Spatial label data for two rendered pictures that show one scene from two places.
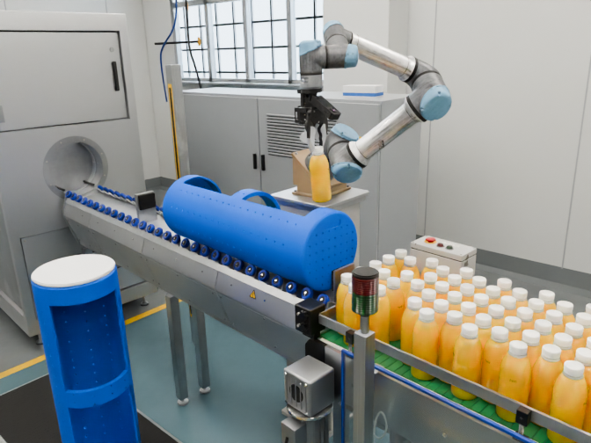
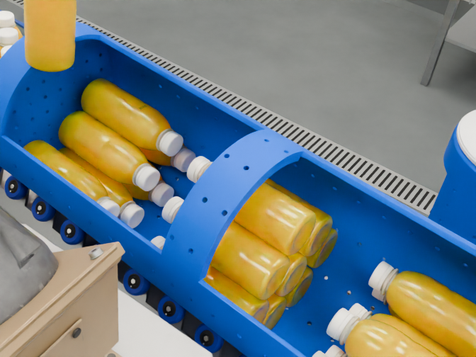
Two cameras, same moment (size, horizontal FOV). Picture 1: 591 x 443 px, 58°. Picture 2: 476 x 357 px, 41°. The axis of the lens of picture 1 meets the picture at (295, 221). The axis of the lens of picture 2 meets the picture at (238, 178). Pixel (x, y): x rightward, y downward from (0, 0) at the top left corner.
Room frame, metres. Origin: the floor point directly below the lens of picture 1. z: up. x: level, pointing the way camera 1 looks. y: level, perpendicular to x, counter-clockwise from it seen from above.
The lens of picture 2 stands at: (2.64, 0.02, 1.75)
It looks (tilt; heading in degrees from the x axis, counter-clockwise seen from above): 41 degrees down; 167
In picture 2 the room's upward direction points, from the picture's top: 9 degrees clockwise
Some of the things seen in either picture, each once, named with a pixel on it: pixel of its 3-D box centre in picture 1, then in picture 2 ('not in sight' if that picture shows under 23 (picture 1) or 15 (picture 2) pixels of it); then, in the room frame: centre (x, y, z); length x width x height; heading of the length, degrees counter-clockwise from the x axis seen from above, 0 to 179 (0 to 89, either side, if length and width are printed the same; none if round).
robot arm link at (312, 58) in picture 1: (311, 57); not in sight; (1.83, -0.07, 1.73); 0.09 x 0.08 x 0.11; 95
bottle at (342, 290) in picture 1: (346, 306); not in sight; (1.49, -0.15, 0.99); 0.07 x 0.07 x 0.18
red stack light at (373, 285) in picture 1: (365, 282); not in sight; (1.14, -0.16, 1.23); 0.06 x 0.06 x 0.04
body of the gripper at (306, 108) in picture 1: (310, 106); not in sight; (1.83, -0.06, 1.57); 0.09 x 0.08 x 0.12; 44
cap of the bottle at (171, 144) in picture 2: not in sight; (171, 143); (1.84, 0.08, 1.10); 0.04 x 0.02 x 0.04; 134
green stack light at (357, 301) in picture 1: (365, 300); not in sight; (1.14, -0.16, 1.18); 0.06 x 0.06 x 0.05
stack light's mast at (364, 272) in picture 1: (365, 301); not in sight; (1.14, -0.16, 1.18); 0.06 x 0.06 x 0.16
